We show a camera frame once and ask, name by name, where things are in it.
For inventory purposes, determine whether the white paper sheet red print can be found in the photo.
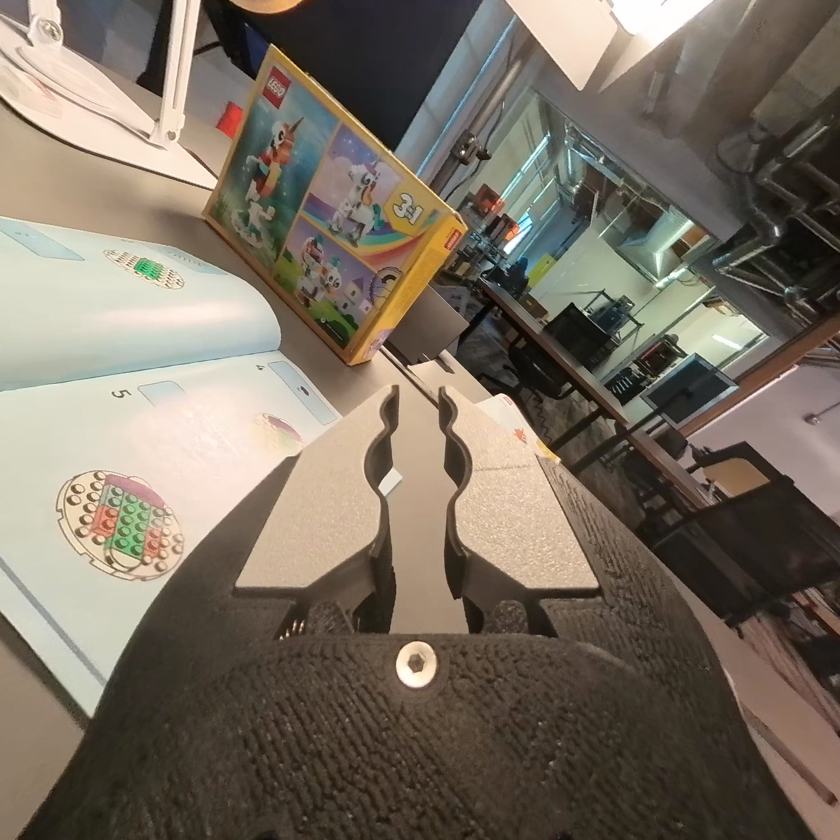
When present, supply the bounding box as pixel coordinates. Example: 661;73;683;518
478;392;560;463

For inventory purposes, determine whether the yellow lego set box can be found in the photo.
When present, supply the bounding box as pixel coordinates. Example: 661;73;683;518
201;44;469;366

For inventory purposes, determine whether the white desk lamp stand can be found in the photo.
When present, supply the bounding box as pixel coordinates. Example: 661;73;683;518
0;13;158;142

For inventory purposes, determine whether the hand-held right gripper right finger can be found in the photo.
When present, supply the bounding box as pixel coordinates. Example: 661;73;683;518
437;385;600;602

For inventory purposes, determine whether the dark grey box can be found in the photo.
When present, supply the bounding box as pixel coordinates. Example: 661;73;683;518
386;282;488;366

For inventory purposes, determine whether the black chair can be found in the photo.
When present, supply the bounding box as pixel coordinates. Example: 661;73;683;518
646;440;840;627

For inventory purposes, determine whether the light blue instruction booklet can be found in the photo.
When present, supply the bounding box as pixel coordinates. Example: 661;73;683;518
0;217;343;718

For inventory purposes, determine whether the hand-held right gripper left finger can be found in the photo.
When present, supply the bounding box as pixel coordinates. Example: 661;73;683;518
234;386;402;593

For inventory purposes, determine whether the long wooden workbench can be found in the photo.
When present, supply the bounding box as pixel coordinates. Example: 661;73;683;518
478;274;713;516

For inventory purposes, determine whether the computer monitor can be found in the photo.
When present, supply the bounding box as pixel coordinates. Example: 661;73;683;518
639;353;740;432

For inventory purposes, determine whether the dark blue partition panel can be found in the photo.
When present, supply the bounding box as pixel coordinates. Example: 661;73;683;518
140;0;484;153

